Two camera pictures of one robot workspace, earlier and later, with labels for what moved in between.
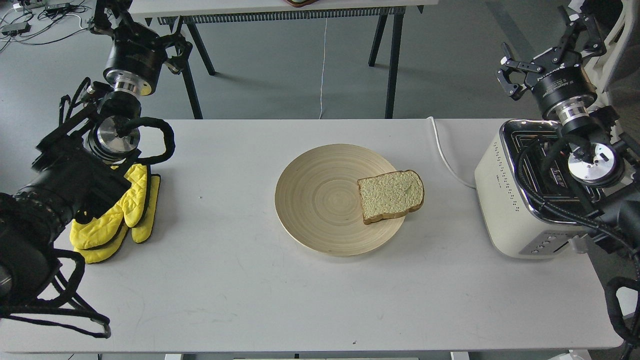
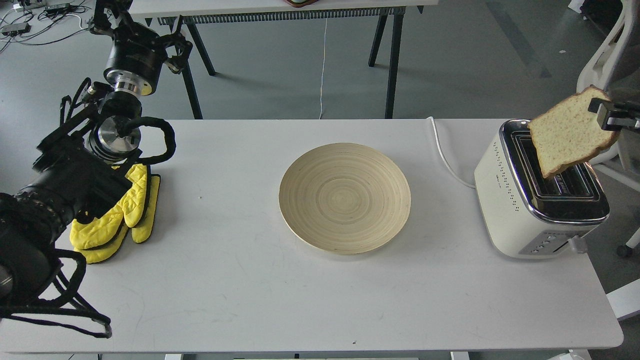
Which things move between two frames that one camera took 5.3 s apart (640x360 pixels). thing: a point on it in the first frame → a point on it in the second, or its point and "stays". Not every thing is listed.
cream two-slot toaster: x=530 y=205 stays
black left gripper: x=138 y=54 stays
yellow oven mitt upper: x=110 y=224 stays
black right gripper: x=567 y=93 → x=618 y=120
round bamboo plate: x=318 y=205 stays
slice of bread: x=390 y=194 → x=567 y=132
